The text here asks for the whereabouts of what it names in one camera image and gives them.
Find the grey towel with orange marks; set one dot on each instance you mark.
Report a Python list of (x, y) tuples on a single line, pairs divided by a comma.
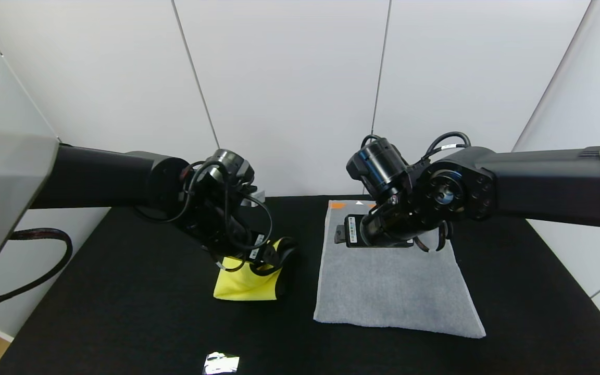
[(394, 291)]

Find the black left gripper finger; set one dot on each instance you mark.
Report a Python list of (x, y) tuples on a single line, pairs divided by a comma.
[(290, 246), (271, 257)]

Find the crumpled clear plastic scrap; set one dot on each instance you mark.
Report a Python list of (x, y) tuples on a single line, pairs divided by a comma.
[(222, 363)]

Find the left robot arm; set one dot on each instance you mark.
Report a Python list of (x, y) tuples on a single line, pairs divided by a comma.
[(97, 177)]

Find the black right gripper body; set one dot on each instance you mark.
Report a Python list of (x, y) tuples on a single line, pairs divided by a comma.
[(353, 230)]

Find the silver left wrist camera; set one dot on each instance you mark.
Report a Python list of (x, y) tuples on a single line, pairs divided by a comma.
[(256, 197)]

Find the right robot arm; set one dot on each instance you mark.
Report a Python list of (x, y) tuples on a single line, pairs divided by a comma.
[(539, 182)]

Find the yellow microfibre towel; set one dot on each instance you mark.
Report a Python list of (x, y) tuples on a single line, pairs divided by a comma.
[(242, 286)]

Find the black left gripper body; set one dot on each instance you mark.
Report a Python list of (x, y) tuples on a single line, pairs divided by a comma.
[(256, 249)]

